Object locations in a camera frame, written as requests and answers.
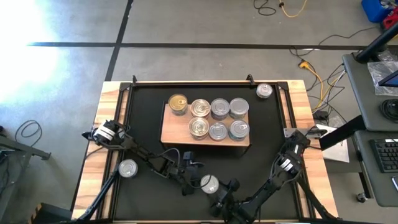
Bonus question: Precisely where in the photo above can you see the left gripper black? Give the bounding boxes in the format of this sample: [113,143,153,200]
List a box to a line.
[174,151,206,197]

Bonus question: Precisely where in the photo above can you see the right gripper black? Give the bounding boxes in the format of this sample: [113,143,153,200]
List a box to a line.
[208,177,250,223]

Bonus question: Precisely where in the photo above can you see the red label seafood can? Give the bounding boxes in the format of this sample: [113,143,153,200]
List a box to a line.
[200,174,220,195]
[208,121,229,142]

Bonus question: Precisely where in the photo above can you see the wooden cutting board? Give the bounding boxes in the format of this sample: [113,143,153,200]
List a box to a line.
[160,103,251,148]

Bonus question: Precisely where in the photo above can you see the gold lid seafood can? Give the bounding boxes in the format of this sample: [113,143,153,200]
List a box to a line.
[188,116,210,140]
[167,93,189,117]

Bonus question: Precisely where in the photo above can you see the yellow blue label can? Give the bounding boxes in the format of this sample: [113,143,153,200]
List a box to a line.
[256,83,274,99]
[118,159,139,179]

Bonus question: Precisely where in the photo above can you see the pale gold lid can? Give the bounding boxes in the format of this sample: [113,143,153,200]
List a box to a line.
[190,98,211,119]

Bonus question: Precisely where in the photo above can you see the blue rim silver can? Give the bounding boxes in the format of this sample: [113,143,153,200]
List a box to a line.
[210,98,231,121]

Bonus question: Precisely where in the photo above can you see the green white label can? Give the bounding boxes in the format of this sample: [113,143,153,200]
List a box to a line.
[229,97,250,120]

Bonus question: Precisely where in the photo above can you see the black table mat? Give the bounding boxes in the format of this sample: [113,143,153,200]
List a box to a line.
[119,84,295,223]

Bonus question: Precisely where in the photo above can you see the white paper sheet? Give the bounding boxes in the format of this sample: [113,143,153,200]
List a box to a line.
[315,123,351,163]

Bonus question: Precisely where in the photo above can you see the black power adapter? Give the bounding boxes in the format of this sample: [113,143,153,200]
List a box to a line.
[312,110,330,121]

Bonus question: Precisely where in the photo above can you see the black desk beam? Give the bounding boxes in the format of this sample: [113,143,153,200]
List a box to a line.
[318,114,367,152]

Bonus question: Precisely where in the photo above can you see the black box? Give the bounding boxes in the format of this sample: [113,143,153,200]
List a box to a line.
[30,202,75,224]

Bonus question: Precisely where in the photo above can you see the grey desk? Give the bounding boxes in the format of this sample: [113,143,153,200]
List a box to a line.
[341,51,398,132]
[354,129,398,208]

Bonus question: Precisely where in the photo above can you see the grey metal stand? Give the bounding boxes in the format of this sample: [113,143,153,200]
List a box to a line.
[0,124,52,218]

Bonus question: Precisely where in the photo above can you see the black keyboard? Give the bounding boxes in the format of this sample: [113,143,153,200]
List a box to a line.
[369,138,398,174]

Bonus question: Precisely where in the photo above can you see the clear plastic bag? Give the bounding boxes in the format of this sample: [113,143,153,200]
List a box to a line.
[366,60,398,96]

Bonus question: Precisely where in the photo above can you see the blue screen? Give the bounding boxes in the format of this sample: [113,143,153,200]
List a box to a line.
[378,70,398,88]

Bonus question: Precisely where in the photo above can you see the black monitor pole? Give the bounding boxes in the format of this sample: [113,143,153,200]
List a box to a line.
[356,23,398,63]

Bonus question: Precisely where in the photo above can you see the blue bin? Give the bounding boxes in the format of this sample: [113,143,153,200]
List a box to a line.
[360,0,394,23]

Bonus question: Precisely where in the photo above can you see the red container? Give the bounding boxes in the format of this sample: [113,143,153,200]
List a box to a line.
[381,14,398,30]

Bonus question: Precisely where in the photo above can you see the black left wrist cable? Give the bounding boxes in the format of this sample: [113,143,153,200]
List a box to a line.
[157,147,213,190]

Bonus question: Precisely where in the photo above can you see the yellow extension cord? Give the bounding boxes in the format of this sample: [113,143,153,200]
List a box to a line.
[298,60,326,110]

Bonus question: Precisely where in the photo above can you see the black floor cable loop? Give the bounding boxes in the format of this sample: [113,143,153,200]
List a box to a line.
[253,0,277,16]
[14,119,43,147]

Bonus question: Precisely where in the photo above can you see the coiled black cable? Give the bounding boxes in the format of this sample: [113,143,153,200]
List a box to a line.
[379,98,398,123]

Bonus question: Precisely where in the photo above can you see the yellow floor cable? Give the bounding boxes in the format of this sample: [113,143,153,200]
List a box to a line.
[279,0,309,19]

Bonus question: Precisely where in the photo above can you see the long black floor cable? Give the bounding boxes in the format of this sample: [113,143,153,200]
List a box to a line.
[289,26,379,58]

